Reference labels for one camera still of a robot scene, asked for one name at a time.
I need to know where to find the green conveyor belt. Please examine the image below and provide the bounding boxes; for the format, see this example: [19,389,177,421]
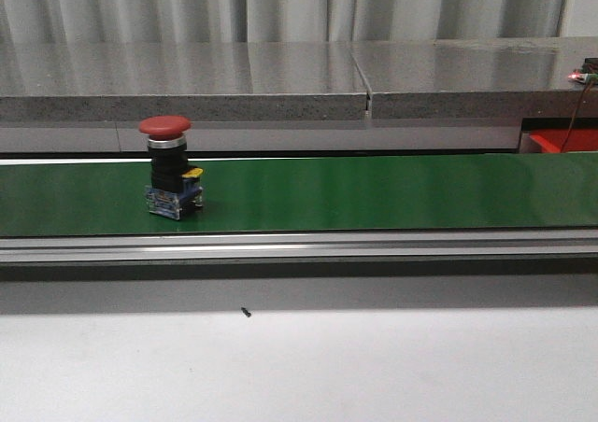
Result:
[1,153,597,237]

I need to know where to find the red plastic tray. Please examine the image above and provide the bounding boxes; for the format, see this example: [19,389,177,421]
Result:
[530,129,598,154]

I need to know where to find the small circuit board red LED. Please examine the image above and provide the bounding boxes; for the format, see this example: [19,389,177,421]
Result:
[567,69,597,84]

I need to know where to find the white pleated curtain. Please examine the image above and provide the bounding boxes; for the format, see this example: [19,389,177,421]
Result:
[1,0,597,44]

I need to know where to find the grey stone countertop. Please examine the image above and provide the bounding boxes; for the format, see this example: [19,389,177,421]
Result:
[1,36,597,121]

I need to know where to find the aluminium conveyor frame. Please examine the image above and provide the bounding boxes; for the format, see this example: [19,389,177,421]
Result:
[1,229,597,266]

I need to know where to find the red mushroom push button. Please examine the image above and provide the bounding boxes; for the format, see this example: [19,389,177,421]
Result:
[139,115,204,220]

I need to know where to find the red orange wire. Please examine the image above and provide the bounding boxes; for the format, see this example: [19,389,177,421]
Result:
[562,79,595,153]

